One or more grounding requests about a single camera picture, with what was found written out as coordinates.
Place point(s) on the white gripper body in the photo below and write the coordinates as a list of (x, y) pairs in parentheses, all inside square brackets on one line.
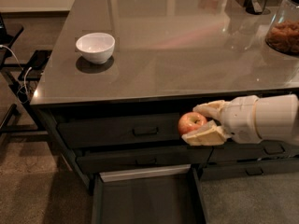
[(239, 117)]

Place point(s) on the black phone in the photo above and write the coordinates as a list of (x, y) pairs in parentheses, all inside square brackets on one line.
[(39, 59)]

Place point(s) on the glass jar with snacks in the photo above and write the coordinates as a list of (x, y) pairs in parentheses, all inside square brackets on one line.
[(283, 33)]

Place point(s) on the middle left drawer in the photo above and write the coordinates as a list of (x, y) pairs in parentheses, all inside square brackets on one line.
[(98, 162)]

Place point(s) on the black side stand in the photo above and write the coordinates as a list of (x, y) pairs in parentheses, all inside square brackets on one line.
[(18, 76)]

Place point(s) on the top left drawer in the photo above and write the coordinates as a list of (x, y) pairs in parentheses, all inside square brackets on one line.
[(120, 130)]

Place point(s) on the white ceramic bowl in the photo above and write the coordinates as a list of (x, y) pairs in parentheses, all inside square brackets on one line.
[(96, 47)]

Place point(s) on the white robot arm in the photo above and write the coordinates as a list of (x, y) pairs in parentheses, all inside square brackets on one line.
[(276, 119)]

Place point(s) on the middle right drawer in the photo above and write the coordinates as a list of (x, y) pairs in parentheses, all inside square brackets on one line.
[(252, 152)]

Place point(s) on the bottom right drawer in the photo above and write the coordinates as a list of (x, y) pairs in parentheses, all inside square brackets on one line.
[(245, 169)]

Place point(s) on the open bottom left drawer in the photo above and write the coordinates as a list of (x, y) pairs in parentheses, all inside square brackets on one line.
[(161, 195)]

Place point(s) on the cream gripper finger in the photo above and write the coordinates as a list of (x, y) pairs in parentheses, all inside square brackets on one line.
[(212, 109), (209, 134)]

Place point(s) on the red apple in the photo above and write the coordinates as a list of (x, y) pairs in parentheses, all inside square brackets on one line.
[(190, 121)]

